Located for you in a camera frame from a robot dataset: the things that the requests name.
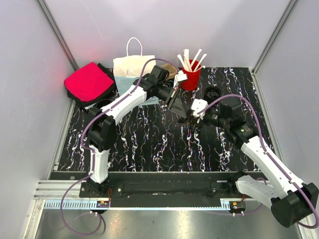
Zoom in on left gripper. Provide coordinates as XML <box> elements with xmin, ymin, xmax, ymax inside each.
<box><xmin>156</xmin><ymin>84</ymin><xmax>187</xmax><ymax>119</ymax></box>

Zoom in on black coffee cup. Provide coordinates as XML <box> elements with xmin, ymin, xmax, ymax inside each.
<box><xmin>188</xmin><ymin>116</ymin><xmax>204</xmax><ymax>133</ymax></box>
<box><xmin>95</xmin><ymin>99</ymin><xmax>113</xmax><ymax>109</ymax></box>

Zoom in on brown pulp cup carrier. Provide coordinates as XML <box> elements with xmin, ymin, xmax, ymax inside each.
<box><xmin>161</xmin><ymin>63</ymin><xmax>178</xmax><ymax>80</ymax></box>

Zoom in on light blue paper bag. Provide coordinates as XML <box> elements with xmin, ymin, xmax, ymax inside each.
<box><xmin>113</xmin><ymin>37</ymin><xmax>155</xmax><ymax>96</ymax></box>

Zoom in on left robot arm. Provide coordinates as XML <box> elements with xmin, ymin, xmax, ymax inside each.
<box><xmin>86</xmin><ymin>66</ymin><xmax>187</xmax><ymax>197</ymax></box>

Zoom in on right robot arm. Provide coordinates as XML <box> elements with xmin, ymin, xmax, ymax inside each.
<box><xmin>191</xmin><ymin>94</ymin><xmax>319</xmax><ymax>229</ymax></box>

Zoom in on stack of black lids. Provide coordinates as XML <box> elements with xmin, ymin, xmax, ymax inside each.
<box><xmin>204</xmin><ymin>87</ymin><xmax>221</xmax><ymax>101</ymax></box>

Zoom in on red straw cup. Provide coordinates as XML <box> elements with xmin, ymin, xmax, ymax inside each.
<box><xmin>181</xmin><ymin>64</ymin><xmax>201</xmax><ymax>91</ymax></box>

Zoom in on white wrapped straw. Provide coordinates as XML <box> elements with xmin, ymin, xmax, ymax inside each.
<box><xmin>183</xmin><ymin>49</ymin><xmax>192</xmax><ymax>72</ymax></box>
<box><xmin>190</xmin><ymin>48</ymin><xmax>203</xmax><ymax>68</ymax></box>
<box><xmin>193</xmin><ymin>53</ymin><xmax>207</xmax><ymax>72</ymax></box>

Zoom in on red and black cloth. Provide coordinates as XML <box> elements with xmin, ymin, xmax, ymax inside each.
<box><xmin>64</xmin><ymin>62</ymin><xmax>116</xmax><ymax>108</ymax></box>

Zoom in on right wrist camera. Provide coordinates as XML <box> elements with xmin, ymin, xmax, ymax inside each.
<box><xmin>191</xmin><ymin>99</ymin><xmax>208</xmax><ymax>120</ymax></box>

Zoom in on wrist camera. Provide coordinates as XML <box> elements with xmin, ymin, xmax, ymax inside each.
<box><xmin>191</xmin><ymin>99</ymin><xmax>208</xmax><ymax>120</ymax></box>
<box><xmin>173</xmin><ymin>70</ymin><xmax>187</xmax><ymax>88</ymax></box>

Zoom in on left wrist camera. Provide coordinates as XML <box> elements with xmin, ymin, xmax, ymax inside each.
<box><xmin>173</xmin><ymin>70</ymin><xmax>187</xmax><ymax>88</ymax></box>

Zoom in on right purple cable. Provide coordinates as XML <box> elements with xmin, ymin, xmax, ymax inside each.
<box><xmin>196</xmin><ymin>94</ymin><xmax>319</xmax><ymax>229</ymax></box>

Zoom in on purple cable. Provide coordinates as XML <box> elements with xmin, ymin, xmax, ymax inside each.
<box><xmin>59</xmin><ymin>58</ymin><xmax>180</xmax><ymax>236</ymax></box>
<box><xmin>196</xmin><ymin>94</ymin><xmax>319</xmax><ymax>229</ymax></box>

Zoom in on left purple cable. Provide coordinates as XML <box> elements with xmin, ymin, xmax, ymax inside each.
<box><xmin>59</xmin><ymin>58</ymin><xmax>180</xmax><ymax>236</ymax></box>

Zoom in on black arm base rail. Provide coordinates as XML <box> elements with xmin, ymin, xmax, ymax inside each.
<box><xmin>79</xmin><ymin>172</ymin><xmax>243</xmax><ymax>210</ymax></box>

